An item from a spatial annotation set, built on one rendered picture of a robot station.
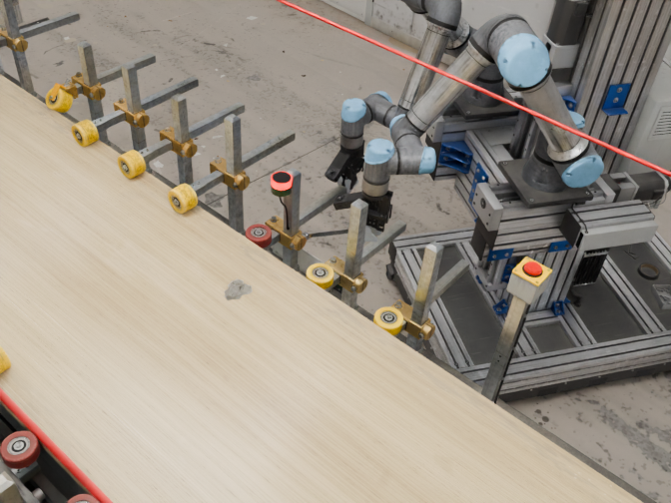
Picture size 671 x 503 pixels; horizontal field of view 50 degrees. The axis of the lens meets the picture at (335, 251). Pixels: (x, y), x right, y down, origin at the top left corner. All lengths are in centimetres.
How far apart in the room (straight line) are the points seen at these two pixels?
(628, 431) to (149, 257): 197
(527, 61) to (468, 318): 140
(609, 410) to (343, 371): 156
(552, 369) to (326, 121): 219
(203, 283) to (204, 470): 58
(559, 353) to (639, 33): 124
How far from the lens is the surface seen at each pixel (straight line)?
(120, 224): 228
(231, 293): 201
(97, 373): 189
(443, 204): 386
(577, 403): 313
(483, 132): 269
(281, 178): 208
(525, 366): 287
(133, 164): 241
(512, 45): 185
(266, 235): 219
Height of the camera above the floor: 236
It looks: 43 degrees down
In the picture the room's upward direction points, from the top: 5 degrees clockwise
